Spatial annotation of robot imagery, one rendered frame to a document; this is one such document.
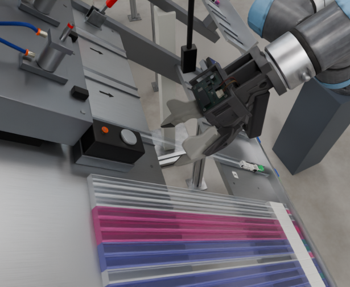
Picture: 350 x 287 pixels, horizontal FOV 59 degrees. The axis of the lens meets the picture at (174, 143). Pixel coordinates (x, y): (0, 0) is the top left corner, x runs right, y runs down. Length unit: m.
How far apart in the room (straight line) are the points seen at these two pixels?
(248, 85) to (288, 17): 0.18
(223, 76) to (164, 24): 0.65
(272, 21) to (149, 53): 0.31
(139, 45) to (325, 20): 0.43
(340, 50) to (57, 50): 0.35
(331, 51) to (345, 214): 1.29
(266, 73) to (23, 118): 0.31
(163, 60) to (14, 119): 0.52
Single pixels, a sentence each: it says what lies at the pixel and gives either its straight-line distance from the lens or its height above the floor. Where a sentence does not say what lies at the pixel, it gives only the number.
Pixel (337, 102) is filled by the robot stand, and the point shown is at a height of 0.55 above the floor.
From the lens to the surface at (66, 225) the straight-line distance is 0.34.
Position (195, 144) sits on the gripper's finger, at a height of 1.00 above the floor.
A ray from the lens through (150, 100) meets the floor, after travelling 1.88.
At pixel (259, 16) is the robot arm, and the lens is 0.62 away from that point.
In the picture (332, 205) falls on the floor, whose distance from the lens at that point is 1.69.
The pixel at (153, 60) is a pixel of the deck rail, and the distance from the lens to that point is 0.79.
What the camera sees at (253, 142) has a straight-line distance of 0.83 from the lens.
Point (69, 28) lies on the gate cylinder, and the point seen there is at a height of 1.20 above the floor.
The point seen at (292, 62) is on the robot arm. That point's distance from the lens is 0.46.
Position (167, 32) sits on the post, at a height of 0.74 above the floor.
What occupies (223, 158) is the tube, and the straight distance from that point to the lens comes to 0.64.
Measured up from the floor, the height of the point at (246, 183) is 0.80.
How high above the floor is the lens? 1.39
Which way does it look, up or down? 56 degrees down
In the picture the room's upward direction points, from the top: straight up
